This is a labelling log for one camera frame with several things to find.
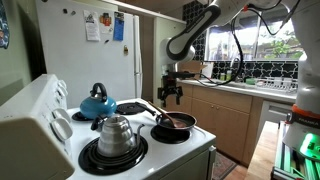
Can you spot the steel gooseneck kettle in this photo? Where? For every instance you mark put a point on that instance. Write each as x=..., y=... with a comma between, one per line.
x=116, y=136

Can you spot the white dish rack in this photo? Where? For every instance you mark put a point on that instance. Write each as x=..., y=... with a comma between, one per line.
x=276, y=84

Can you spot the white refrigerator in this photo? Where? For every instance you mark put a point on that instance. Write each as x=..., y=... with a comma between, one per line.
x=66, y=66

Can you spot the paper with orange print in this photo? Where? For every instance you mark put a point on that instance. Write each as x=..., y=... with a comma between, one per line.
x=106, y=23

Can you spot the brown wooden kitchen cabinets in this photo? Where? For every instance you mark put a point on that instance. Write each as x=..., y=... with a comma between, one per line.
x=226, y=126

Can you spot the wooden spoon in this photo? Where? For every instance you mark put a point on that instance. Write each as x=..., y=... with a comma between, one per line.
x=176, y=123

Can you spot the blue wall art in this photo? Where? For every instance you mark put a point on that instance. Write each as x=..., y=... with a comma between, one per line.
x=4, y=26

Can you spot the patterned floor rug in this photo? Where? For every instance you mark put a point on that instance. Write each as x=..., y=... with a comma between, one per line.
x=223, y=166

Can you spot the white electric stove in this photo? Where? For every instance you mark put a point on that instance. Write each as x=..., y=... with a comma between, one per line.
x=173, y=156

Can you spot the blue tea kettle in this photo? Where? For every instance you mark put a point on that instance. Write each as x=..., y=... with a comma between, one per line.
x=98, y=106

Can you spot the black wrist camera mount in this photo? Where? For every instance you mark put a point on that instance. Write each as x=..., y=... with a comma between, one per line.
x=181, y=75

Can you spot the green sponge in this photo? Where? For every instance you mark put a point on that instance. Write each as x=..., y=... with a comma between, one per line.
x=250, y=80

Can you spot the grey dishwasher front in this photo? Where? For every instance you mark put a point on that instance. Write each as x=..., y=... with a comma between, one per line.
x=273, y=113

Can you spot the grey kitchen counter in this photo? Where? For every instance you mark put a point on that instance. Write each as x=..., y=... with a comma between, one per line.
x=253, y=91

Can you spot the black coil burner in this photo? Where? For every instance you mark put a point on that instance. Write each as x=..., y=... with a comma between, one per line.
x=110, y=163
x=128, y=108
x=76, y=116
x=170, y=136

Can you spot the cardboard box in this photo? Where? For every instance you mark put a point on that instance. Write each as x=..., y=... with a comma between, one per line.
x=191, y=68

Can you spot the black frying pan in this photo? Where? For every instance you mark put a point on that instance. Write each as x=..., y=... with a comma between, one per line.
x=186, y=120

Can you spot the kitchen window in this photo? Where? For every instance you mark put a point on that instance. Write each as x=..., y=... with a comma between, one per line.
x=260, y=40

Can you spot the blue paper sheet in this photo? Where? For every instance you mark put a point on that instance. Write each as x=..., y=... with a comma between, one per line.
x=118, y=26

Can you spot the white paper note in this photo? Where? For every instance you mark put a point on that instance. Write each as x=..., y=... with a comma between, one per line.
x=91, y=25

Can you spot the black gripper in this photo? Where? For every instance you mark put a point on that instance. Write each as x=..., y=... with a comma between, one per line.
x=170, y=85

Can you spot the gold fridge magnet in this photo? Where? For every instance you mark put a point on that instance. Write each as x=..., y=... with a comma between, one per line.
x=126, y=50

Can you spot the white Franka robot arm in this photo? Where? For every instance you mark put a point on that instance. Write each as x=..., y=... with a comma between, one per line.
x=308, y=66

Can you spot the aluminium frame rail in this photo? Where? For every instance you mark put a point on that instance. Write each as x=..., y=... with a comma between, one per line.
x=286, y=166

